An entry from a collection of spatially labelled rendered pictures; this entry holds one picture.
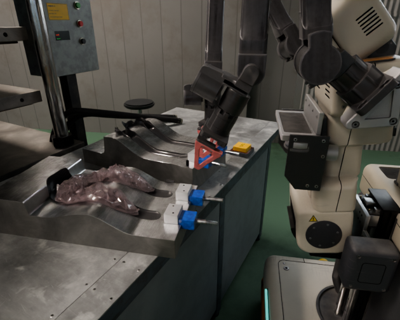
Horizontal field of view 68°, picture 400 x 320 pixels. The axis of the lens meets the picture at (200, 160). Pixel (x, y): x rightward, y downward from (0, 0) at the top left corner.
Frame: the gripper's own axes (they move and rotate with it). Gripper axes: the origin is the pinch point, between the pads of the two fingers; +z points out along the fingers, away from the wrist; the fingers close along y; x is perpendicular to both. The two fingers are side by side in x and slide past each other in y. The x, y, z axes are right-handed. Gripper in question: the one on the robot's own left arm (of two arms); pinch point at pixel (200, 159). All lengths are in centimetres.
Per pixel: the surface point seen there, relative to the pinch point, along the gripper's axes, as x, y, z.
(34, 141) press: -70, -53, 59
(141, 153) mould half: -17.1, -25.1, 20.7
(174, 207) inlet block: 0.1, 5.0, 12.8
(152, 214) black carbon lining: -4.1, 4.5, 18.5
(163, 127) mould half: -16, -47, 17
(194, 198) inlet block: 4.2, -2.8, 12.6
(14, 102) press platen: -74, -40, 35
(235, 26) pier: -17, -255, -24
